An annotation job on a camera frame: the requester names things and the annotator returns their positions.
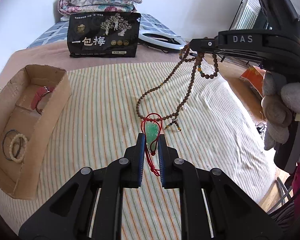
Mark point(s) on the blue bangle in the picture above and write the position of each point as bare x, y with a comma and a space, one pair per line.
19, 139

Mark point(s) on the folded floral quilt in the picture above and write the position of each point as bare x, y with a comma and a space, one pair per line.
69, 7

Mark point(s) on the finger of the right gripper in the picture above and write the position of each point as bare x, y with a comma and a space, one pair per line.
204, 45

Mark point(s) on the orange box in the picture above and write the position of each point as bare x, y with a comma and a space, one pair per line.
254, 75

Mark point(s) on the black metal rack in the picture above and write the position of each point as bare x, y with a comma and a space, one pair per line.
261, 22

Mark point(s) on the white ring light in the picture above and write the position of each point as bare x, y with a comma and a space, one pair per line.
164, 42

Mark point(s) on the green striped hanging towel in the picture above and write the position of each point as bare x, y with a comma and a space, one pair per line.
247, 14

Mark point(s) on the black snack bag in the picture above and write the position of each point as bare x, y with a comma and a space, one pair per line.
103, 34

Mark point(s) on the brown cardboard box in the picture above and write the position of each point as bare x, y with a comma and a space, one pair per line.
20, 180

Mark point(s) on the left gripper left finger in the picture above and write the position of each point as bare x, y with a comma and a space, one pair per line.
89, 204

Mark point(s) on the striped yellow towel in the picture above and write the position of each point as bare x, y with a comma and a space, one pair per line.
99, 122

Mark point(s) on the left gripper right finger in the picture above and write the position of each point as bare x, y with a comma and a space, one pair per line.
212, 205

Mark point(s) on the blue checkered bed sheet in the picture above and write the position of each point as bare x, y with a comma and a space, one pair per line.
58, 32

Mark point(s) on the grey gloved right hand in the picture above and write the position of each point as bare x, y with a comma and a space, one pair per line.
280, 104

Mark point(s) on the brown blanket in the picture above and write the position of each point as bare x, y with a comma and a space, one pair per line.
57, 55

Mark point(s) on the red strap watch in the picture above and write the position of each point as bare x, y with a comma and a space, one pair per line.
39, 95

